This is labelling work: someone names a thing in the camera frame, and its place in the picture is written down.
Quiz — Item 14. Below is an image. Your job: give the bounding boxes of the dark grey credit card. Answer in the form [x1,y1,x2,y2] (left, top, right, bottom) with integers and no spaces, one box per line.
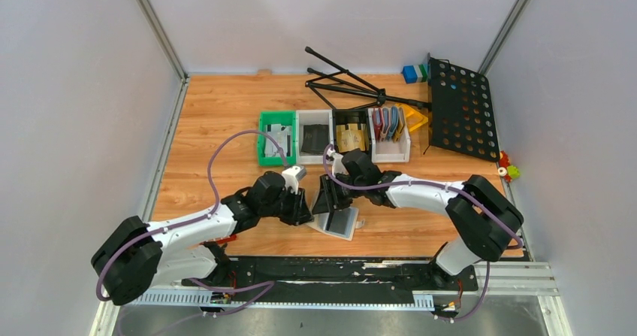
[326,208,357,238]

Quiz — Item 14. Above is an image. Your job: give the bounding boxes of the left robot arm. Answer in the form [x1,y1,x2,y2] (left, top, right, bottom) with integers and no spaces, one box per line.
[91,166,313,306]

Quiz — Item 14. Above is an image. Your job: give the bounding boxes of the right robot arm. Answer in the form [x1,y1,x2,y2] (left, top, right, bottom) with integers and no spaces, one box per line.
[315,144,524,277]

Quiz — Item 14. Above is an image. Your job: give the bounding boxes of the gold cards stack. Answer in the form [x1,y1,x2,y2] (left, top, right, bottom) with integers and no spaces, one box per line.
[336,123,369,153]

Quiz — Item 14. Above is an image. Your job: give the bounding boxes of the black cards stack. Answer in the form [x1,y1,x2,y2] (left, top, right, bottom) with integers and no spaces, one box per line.
[300,124,331,155]

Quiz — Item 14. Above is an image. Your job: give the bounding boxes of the white bin with card holders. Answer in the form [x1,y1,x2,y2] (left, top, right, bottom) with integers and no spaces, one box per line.
[367,108,412,164]

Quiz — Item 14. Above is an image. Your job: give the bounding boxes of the white cards stack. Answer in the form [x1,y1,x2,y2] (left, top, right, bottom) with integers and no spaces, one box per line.
[264,123,292,157]

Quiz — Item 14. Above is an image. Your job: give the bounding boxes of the red card holder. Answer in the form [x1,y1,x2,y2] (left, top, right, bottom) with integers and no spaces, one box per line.
[372,107,384,141]

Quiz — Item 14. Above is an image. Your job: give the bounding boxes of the blue card holder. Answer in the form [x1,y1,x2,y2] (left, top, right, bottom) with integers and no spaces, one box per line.
[387,106,399,141]

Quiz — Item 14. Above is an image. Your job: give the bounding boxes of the red toy block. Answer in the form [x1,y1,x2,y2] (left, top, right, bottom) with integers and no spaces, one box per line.
[201,235,237,246]

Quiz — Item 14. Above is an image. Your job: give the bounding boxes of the black tripod legs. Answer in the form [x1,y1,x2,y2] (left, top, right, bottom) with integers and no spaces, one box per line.
[304,46,432,110]

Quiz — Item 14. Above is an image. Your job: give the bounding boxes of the blue green toy block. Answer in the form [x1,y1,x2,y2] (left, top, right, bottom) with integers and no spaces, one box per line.
[401,64,430,84]

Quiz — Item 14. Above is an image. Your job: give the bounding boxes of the black music stand desk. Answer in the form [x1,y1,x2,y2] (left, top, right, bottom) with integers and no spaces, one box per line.
[427,57,500,162]

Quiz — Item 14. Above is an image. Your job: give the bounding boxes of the red green toy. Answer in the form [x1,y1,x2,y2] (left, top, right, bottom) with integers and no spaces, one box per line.
[497,151,521,183]

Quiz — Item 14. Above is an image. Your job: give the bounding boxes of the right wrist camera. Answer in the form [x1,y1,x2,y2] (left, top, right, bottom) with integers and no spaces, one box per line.
[327,153,348,176]

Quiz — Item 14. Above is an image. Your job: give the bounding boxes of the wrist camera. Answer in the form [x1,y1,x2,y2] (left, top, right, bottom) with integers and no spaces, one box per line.
[281,165,306,194]
[327,153,348,176]

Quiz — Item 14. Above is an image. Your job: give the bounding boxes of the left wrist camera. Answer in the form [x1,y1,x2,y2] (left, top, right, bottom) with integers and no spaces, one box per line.
[281,165,306,194]

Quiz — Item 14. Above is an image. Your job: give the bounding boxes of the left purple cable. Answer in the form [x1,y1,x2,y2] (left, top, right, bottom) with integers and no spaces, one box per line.
[95,130,297,336]

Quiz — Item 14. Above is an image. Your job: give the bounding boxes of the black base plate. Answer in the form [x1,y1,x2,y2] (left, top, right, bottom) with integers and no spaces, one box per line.
[201,256,479,303]

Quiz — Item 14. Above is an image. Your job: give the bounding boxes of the yellow triangle frame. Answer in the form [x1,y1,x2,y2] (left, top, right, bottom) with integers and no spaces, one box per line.
[397,104,429,133]

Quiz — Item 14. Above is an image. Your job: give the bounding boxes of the white slotted cable duct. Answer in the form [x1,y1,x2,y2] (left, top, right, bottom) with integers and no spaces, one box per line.
[128,288,435,311]

